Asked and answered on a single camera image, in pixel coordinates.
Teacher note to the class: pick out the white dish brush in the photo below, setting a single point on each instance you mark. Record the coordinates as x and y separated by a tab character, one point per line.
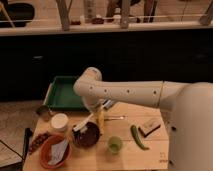
83	123

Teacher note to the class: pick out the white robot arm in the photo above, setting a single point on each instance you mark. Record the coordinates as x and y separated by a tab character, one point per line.
190	106

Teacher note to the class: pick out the purple bowl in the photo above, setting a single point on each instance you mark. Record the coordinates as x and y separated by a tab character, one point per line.
88	138

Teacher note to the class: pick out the wooden block brush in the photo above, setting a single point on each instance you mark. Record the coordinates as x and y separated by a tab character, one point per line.
149	126

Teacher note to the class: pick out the orange bowl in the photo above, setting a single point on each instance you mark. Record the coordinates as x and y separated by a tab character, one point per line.
45	152

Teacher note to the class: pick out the blue sponge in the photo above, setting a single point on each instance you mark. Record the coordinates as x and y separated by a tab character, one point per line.
107	104

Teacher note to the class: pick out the yellow banana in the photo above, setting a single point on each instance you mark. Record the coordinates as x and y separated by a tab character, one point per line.
100	120

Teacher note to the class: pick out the metal spoon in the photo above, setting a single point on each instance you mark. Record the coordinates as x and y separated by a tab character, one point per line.
114	118

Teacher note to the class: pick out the green plastic tray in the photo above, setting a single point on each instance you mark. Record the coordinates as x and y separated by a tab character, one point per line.
62	97

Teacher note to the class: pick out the green chili pepper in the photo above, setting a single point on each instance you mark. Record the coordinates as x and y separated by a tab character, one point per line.
136	138

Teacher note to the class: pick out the green cup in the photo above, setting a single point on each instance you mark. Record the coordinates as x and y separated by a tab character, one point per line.
114	144

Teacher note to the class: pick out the white round container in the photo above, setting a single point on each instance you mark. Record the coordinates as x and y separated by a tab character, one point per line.
59	122

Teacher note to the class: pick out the small metal cup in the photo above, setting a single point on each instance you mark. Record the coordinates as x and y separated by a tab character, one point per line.
44	112

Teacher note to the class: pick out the crumpled grey cloth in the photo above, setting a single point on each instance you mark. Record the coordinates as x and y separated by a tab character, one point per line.
57	152

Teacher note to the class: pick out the dark red grapes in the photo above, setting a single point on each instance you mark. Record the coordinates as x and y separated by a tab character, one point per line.
38	141

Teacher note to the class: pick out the black chair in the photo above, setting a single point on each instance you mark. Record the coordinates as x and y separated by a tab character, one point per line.
20	14

